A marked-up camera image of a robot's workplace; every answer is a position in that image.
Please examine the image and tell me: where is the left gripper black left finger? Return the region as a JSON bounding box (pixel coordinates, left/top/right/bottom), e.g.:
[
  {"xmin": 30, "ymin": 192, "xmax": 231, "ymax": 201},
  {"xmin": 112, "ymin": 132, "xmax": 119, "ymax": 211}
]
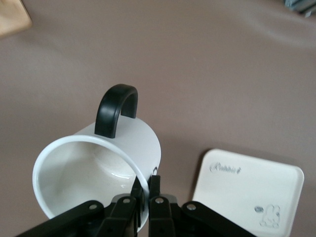
[{"xmin": 98, "ymin": 178, "xmax": 146, "ymax": 237}]

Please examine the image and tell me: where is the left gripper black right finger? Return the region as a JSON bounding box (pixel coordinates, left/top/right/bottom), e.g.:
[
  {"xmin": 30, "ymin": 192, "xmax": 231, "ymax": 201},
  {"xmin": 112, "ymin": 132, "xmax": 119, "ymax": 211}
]
[{"xmin": 147, "ymin": 174, "xmax": 178, "ymax": 237}]

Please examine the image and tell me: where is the grey metal table bracket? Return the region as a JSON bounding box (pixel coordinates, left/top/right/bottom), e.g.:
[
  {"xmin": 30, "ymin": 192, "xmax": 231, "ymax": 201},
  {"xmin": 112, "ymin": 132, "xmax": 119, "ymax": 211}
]
[{"xmin": 282, "ymin": 0, "xmax": 316, "ymax": 18}]

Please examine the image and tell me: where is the wooden mug stand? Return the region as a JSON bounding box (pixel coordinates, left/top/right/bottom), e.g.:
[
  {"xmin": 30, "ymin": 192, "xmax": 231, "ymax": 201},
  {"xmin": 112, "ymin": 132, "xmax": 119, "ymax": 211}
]
[{"xmin": 0, "ymin": 0, "xmax": 33, "ymax": 39}]

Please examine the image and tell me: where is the cream tray with rabbit print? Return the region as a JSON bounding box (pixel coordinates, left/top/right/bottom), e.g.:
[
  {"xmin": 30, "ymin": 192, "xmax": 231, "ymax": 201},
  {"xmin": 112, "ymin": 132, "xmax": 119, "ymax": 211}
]
[{"xmin": 191, "ymin": 148, "xmax": 305, "ymax": 237}]

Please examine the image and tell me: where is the white mug with black handle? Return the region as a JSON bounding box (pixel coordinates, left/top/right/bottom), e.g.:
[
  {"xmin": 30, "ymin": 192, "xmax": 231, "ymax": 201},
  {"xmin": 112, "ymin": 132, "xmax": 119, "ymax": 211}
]
[{"xmin": 32, "ymin": 83, "xmax": 162, "ymax": 233}]

